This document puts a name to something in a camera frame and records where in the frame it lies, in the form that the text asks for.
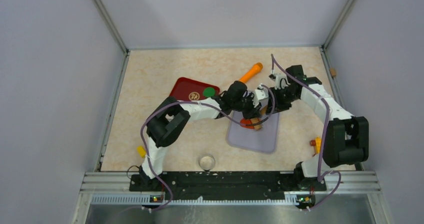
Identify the wooden double-ended dough roller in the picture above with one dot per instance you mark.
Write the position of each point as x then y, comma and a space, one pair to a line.
256, 121

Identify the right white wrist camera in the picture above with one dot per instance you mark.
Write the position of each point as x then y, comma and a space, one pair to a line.
280, 81

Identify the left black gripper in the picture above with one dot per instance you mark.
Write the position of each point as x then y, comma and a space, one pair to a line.
253, 112

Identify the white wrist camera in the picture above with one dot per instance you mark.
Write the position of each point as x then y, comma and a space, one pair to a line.
260, 97
280, 81

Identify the dark red lacquer tray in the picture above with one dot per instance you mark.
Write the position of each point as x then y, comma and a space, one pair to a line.
186, 89

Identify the green dough disc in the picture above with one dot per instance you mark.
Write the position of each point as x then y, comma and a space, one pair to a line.
209, 92

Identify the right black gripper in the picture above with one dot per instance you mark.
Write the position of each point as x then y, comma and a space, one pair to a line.
278, 106

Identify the yellow toy car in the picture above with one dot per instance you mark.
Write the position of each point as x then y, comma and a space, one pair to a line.
316, 143

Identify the orange-red dough lump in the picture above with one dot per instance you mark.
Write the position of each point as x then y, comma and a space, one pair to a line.
246, 123

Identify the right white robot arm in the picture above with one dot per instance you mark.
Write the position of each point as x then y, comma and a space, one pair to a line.
345, 138

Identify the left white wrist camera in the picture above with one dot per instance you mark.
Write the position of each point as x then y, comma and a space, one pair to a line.
260, 97

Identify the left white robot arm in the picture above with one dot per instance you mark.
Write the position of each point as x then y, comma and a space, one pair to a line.
164, 126

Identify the small yellow block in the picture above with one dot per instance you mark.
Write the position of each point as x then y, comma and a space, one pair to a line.
141, 151

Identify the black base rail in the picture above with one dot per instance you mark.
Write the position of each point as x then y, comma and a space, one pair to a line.
225, 185

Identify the orange plastic rolling pin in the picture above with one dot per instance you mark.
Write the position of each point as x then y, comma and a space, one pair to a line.
253, 71

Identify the lavender plastic cutting board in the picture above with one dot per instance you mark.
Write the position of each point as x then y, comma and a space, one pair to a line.
263, 140

